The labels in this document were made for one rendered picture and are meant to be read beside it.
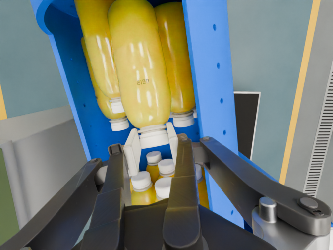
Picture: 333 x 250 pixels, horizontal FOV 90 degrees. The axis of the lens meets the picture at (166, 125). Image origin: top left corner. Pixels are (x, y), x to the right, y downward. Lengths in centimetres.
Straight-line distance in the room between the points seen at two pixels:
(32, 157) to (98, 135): 34
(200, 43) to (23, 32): 160
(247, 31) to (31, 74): 172
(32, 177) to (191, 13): 64
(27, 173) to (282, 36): 183
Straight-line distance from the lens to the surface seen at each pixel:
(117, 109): 30
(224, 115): 23
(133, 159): 16
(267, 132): 180
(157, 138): 21
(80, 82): 37
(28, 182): 69
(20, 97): 176
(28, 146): 67
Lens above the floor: 141
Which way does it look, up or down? 76 degrees down
